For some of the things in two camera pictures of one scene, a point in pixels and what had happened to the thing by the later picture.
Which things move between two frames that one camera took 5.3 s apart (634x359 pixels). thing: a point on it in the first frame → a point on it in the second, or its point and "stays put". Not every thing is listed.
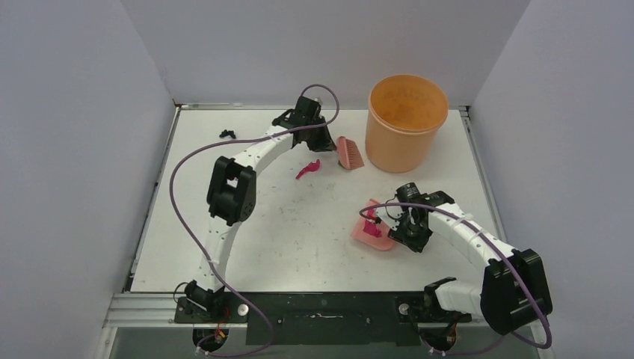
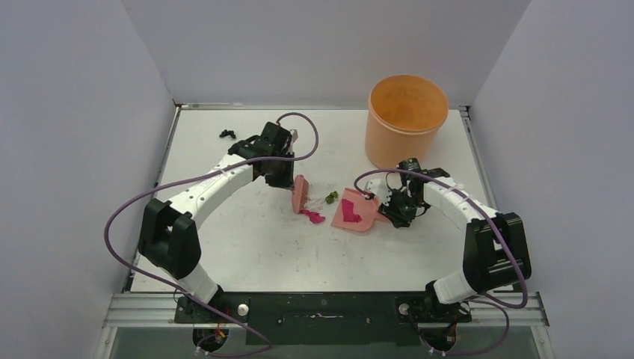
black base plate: x=321 y=318 stays put
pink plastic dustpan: x=383 y=242 → x=367 y=209
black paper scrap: x=225 y=132 stays put
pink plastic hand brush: x=349 y=155 → x=300 y=193
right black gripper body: x=405 y=233 → x=396 y=209
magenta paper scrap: x=312 y=166 → x=315 y=217
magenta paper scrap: x=371 y=227 → x=348 y=212
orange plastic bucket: x=404 y=111 stays put
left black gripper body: x=317 y=139 → x=281 y=174
